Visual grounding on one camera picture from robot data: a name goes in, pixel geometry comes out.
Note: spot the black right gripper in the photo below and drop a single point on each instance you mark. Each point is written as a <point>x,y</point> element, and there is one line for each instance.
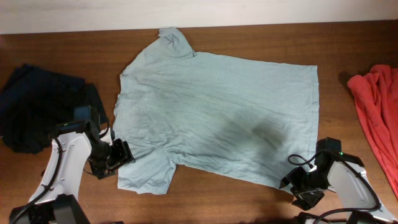
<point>306,202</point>

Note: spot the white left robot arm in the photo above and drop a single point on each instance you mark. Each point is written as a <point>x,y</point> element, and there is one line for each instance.
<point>74,144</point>

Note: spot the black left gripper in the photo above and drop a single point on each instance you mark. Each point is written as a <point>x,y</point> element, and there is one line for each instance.
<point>124,156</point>

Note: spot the dark navy garment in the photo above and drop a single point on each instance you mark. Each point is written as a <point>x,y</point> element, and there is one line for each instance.
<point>34,101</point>

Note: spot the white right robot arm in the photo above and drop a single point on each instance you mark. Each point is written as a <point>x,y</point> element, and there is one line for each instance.
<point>344,174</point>

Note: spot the light blue t-shirt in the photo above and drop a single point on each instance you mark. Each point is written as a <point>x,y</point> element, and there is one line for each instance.
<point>226,115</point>

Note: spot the red garment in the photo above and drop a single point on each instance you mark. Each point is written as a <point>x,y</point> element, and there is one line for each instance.
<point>375,99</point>

